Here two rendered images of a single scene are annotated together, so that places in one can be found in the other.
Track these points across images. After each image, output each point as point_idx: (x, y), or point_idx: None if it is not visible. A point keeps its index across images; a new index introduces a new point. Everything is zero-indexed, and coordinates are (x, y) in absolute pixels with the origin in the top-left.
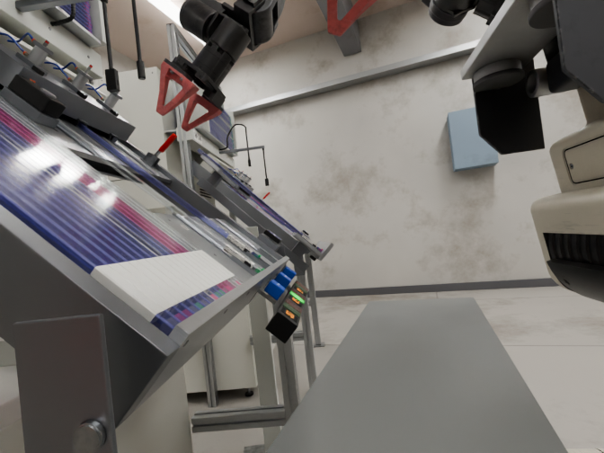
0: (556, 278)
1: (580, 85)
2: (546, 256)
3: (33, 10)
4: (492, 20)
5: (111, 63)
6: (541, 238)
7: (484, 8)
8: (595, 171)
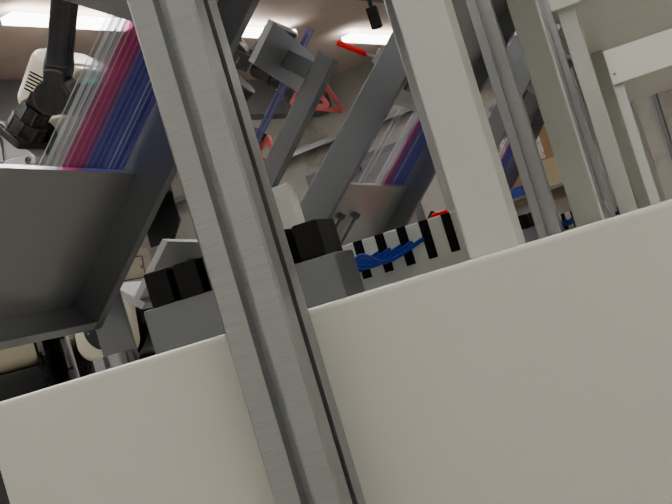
0: (139, 340)
1: (177, 229)
2: (135, 325)
3: None
4: (42, 133)
5: (367, 1)
6: (133, 312)
7: (46, 121)
8: (130, 274)
